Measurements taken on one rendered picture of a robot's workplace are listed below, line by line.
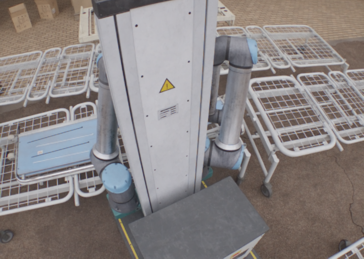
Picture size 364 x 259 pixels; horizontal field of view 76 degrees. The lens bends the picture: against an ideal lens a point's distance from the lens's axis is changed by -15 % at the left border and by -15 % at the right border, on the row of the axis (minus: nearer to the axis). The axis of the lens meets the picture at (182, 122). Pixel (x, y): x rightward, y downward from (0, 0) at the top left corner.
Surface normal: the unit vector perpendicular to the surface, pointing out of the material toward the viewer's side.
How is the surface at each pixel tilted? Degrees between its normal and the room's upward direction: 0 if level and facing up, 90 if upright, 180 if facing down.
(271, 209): 0
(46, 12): 90
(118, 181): 5
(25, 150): 5
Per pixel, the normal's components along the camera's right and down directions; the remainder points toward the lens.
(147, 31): 0.48, 0.65
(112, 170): 0.05, -0.62
